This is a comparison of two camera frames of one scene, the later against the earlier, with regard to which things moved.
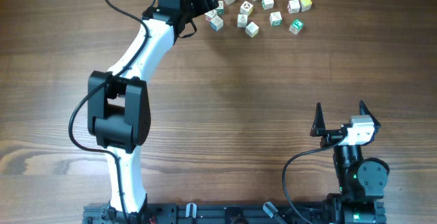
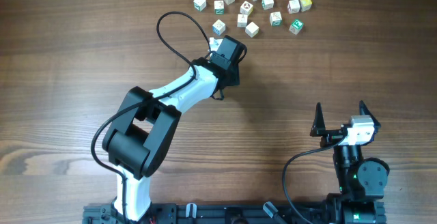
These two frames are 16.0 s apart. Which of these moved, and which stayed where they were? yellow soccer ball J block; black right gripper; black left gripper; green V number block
Moved: black left gripper
Stayed: green V number block; yellow soccer ball J block; black right gripper
